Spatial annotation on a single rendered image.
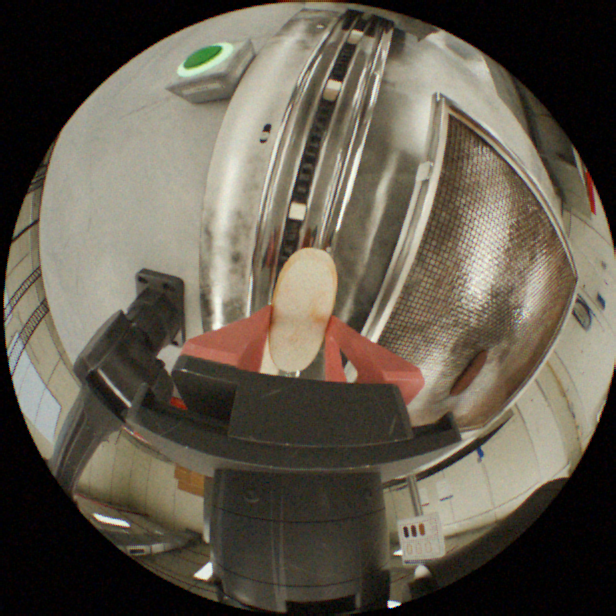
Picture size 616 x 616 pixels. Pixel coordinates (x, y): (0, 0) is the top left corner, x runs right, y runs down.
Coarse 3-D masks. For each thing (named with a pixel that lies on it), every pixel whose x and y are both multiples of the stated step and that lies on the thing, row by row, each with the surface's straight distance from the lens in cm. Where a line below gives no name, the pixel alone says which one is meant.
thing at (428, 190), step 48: (432, 144) 21; (432, 192) 19; (528, 192) 32; (432, 240) 20; (480, 240) 23; (384, 336) 23; (432, 336) 25; (480, 336) 30; (528, 336) 43; (480, 384) 41
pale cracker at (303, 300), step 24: (288, 264) 11; (312, 264) 11; (288, 288) 12; (312, 288) 11; (336, 288) 12; (288, 312) 12; (312, 312) 12; (288, 336) 13; (312, 336) 13; (288, 360) 15; (312, 360) 16
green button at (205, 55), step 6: (204, 48) 25; (210, 48) 25; (216, 48) 24; (222, 48) 24; (192, 54) 26; (198, 54) 25; (204, 54) 24; (210, 54) 23; (216, 54) 23; (186, 60) 25; (192, 60) 24; (198, 60) 24; (204, 60) 23; (210, 60) 23; (186, 66) 24; (192, 66) 23; (198, 66) 23
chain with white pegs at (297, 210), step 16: (368, 16) 44; (352, 32) 31; (352, 48) 32; (336, 64) 28; (336, 80) 26; (336, 96) 23; (320, 128) 22; (320, 144) 21; (304, 176) 21; (304, 192) 21; (304, 208) 18; (288, 224) 21; (288, 256) 22
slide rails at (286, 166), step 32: (320, 64) 26; (352, 64) 27; (352, 96) 23; (288, 128) 21; (352, 128) 22; (288, 160) 20; (320, 160) 20; (288, 192) 20; (320, 192) 20; (320, 224) 20; (256, 288) 22
